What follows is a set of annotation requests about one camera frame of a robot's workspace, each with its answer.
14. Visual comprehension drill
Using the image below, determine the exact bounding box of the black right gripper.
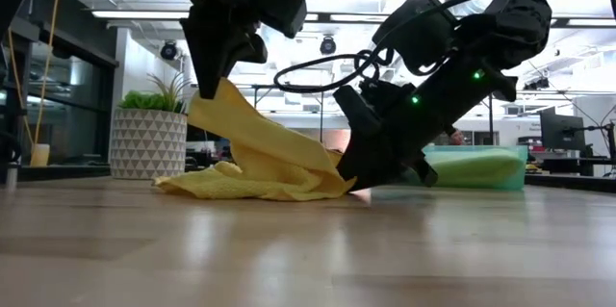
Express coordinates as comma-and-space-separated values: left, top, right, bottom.
334, 51, 520, 192

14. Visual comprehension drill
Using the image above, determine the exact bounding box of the lime green microfiber towel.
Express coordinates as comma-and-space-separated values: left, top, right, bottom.
432, 148, 525, 188

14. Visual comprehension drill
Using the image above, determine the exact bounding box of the yellow microfiber towel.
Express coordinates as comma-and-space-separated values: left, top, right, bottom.
153, 77, 358, 202

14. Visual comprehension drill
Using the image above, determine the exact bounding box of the translucent teal plastic bin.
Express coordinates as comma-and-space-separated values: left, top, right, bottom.
372, 144, 529, 192

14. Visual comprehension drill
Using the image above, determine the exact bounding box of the black ceiling dome fixture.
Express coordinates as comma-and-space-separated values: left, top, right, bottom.
319, 36, 338, 57
160, 40, 179, 62

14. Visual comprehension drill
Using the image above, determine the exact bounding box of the person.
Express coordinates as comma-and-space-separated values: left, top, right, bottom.
447, 126, 467, 147

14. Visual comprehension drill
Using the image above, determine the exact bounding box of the long ceiling light bar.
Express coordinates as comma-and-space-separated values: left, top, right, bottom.
90, 8, 616, 28

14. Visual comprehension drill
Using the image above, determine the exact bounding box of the black computer monitor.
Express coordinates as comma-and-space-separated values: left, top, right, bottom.
186, 123, 216, 143
539, 113, 587, 152

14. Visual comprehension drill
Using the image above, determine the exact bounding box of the succulent in patterned white pot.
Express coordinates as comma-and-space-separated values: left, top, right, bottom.
109, 73, 193, 181

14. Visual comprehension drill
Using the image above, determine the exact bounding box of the dark background desk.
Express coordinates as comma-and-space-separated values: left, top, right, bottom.
528, 155, 616, 178

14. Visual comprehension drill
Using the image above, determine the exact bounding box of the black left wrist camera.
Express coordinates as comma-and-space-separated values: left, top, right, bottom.
249, 0, 308, 39

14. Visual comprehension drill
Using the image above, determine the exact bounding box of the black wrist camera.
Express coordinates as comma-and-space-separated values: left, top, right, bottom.
249, 0, 308, 39
372, 0, 459, 76

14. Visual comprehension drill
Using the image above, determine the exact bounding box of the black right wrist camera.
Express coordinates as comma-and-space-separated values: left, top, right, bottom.
372, 0, 459, 76

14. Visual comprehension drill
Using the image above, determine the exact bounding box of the black ceiling camera mount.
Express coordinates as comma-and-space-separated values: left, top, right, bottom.
523, 76, 551, 91

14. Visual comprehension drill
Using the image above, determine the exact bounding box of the black aluminium table frame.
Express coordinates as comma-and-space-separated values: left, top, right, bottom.
0, 165, 601, 192

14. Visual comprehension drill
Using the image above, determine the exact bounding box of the yellow extension cable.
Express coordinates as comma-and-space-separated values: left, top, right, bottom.
7, 0, 64, 168

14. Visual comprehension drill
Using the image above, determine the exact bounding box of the small grey metal post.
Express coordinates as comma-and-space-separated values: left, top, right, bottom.
5, 162, 19, 191

